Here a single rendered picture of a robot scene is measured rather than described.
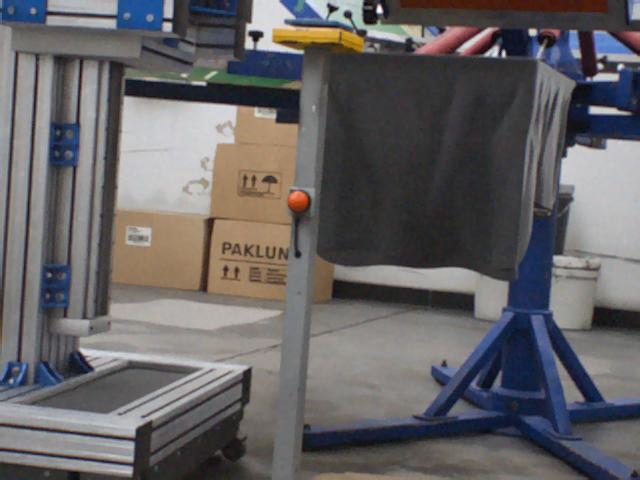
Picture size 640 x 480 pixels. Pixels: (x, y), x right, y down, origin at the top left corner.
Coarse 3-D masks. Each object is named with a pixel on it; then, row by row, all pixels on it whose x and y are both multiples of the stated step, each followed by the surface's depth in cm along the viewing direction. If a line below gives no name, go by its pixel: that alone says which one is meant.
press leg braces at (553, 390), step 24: (504, 312) 381; (504, 336) 376; (552, 336) 390; (480, 360) 371; (552, 360) 366; (576, 360) 398; (456, 384) 366; (480, 384) 418; (552, 384) 360; (576, 384) 404; (432, 408) 362; (552, 408) 355; (552, 432) 351
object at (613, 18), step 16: (608, 0) 305; (400, 16) 328; (416, 16) 327; (432, 16) 325; (448, 16) 324; (464, 16) 322; (480, 16) 321; (496, 16) 319; (512, 16) 318; (528, 16) 316; (544, 16) 315; (560, 16) 313; (576, 16) 312; (592, 16) 311; (608, 16) 309; (624, 16) 308
